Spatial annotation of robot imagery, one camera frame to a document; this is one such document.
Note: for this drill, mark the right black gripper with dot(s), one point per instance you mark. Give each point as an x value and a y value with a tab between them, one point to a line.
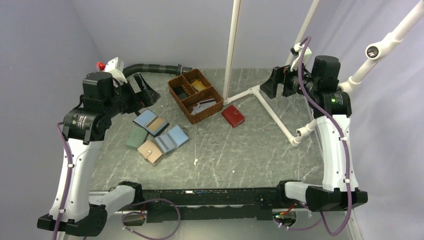
270	86

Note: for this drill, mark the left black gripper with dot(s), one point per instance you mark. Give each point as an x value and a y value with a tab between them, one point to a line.
147	96

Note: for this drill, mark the grey leather card holder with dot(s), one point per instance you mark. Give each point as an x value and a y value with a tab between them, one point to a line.
172	140

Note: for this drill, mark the white striped credit card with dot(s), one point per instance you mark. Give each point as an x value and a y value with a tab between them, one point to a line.
207	103

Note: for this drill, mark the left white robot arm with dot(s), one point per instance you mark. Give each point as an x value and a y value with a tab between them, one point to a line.
82	134

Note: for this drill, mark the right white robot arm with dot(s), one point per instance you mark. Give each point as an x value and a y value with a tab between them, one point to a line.
332	112

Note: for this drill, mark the open blue card wallet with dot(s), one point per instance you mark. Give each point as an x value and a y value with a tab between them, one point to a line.
151	122

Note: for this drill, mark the black card in basket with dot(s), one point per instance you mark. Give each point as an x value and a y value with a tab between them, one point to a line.
180	93

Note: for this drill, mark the green card holder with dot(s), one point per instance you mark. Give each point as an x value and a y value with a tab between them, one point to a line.
136	138

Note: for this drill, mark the cards in basket front compartment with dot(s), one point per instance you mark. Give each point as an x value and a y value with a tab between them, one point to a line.
199	108

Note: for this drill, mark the beige snap card holder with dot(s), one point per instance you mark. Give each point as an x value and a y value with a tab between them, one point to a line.
150	152

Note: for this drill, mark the red leather wallet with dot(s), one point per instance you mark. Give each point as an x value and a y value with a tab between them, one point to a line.
233	116

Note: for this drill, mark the brown woven divided basket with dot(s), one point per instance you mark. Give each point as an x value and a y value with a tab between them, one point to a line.
186	105

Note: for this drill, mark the white PVC pipe frame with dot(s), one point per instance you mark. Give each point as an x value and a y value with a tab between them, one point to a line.
261	34

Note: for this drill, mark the white pipe camera boom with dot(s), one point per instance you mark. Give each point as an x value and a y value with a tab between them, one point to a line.
377	51

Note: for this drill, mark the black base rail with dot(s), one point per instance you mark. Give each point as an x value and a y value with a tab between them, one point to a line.
259	203

